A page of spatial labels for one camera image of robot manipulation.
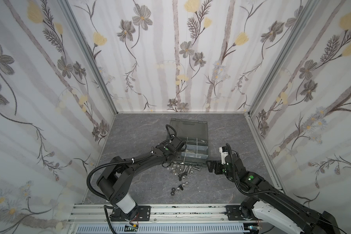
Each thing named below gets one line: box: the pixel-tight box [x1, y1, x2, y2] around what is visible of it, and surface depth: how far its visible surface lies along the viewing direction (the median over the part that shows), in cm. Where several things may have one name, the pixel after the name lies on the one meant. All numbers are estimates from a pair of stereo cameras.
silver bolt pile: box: [170, 162, 201, 182], surface depth 90 cm
